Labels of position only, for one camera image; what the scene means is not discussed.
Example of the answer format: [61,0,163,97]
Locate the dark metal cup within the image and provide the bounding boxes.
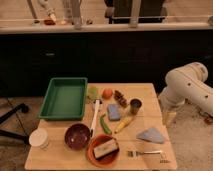
[130,98,142,115]

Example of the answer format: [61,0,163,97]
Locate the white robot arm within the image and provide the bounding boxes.
[158,62,213,126]

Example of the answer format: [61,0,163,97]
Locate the blue cloth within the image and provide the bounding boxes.
[136,127,165,144]

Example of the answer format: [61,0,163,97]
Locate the silver fork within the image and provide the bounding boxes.
[127,150,162,157]

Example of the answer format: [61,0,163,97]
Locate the brown pine cone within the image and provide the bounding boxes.
[114,90,127,108]

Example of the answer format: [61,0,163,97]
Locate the blue sponge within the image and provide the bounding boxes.
[107,104,121,121]

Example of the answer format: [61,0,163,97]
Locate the green pea pod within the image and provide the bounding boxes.
[100,115,112,135]

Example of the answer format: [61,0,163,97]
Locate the orange fruit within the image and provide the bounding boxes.
[102,88,113,99]

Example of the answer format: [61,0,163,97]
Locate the white sponge block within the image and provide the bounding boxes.
[93,139,118,159]

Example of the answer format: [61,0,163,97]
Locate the green leafy vegetable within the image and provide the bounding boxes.
[87,86,99,100]

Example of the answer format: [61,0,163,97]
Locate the purple bowl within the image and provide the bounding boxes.
[64,123,90,150]

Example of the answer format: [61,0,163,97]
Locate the green plastic tray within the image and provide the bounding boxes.
[39,77,87,120]

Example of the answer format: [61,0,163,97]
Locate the white paper cup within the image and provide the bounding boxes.
[29,128,49,148]

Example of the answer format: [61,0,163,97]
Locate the black chair base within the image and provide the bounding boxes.
[0,103,29,144]

